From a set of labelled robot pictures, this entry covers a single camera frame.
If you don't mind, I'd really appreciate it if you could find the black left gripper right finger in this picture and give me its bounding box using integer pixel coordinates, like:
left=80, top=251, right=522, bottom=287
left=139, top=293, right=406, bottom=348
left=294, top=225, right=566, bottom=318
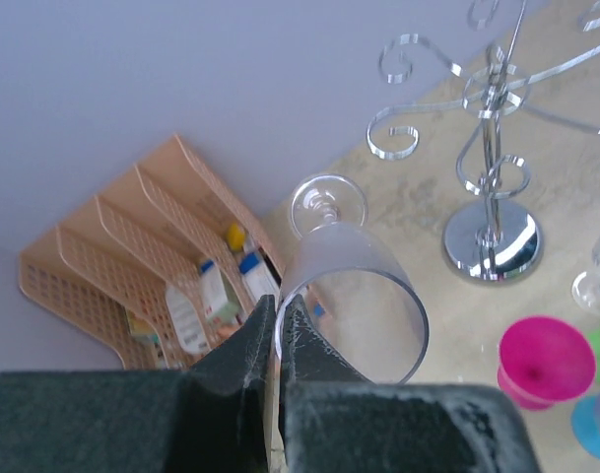
left=279, top=297, right=541, bottom=472

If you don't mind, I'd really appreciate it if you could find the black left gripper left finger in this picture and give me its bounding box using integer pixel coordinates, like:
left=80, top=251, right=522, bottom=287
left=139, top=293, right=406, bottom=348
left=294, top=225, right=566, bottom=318
left=0, top=297, right=276, bottom=472

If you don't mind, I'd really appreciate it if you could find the chrome wine glass rack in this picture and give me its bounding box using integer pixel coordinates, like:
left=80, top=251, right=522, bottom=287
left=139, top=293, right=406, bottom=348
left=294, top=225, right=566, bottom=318
left=366, top=15, right=600, bottom=283

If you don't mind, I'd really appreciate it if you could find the tall clear flute glass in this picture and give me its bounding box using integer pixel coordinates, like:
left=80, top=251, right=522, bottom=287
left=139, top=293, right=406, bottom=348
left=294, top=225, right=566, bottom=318
left=571, top=237, right=600, bottom=316

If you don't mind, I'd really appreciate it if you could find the white oval label card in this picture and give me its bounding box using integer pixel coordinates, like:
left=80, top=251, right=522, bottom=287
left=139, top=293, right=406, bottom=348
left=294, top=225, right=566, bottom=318
left=165, top=285, right=208, bottom=355

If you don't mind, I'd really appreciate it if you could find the white green small box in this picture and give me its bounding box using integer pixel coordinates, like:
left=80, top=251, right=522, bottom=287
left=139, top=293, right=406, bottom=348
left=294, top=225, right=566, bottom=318
left=199, top=260, right=241, bottom=327

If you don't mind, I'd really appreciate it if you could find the colourful booklet in organizer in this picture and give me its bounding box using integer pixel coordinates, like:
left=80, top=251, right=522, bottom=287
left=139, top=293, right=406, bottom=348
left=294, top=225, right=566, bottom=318
left=125, top=309, right=159, bottom=346

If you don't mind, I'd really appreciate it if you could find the white blue small box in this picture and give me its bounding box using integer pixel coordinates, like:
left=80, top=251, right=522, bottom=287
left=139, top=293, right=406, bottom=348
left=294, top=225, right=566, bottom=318
left=238, top=251, right=280, bottom=305

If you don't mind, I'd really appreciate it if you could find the peach plastic file organizer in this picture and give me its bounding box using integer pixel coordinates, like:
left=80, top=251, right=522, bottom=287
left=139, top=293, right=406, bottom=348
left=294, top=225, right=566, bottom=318
left=19, top=135, right=285, bottom=370

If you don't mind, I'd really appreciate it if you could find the yellow small bottle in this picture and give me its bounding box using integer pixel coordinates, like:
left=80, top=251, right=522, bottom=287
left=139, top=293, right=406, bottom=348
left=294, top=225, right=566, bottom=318
left=226, top=223, right=246, bottom=252

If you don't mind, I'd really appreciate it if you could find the pink plastic goblet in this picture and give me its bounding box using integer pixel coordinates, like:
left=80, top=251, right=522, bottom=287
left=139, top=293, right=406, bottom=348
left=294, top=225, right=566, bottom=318
left=497, top=315, right=597, bottom=411

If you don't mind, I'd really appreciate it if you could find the blue plastic goblet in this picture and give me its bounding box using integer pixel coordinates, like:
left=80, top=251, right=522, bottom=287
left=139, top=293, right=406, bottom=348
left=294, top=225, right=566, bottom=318
left=570, top=393, right=600, bottom=460

